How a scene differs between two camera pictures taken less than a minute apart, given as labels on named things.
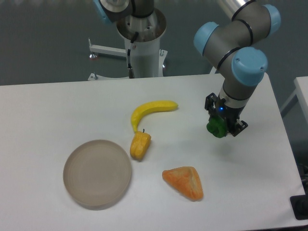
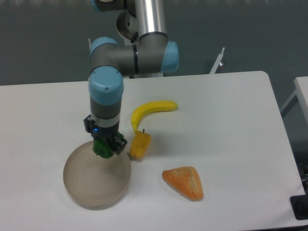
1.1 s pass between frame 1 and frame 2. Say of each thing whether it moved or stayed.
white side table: stayed
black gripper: moved
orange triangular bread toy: stayed
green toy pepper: moved
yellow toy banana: stayed
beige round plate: stayed
